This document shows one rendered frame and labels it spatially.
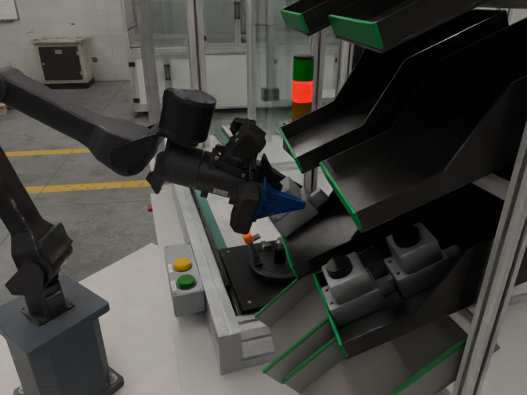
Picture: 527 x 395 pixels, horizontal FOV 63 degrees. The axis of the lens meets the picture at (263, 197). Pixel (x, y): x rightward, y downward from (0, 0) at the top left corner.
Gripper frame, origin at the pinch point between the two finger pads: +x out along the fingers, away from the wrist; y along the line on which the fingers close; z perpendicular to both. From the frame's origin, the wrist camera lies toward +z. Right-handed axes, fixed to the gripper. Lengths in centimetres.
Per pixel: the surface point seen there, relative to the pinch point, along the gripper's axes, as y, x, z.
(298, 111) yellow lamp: 45.7, 6.6, -0.5
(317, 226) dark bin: 2.2, 7.9, -5.5
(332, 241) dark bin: -3.0, 9.2, -4.4
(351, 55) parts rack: 8.4, 4.6, 19.8
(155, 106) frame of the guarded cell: 98, -35, -28
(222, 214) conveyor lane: 61, -3, -43
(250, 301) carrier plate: 12.3, 4.5, -32.5
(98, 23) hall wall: 784, -266, -153
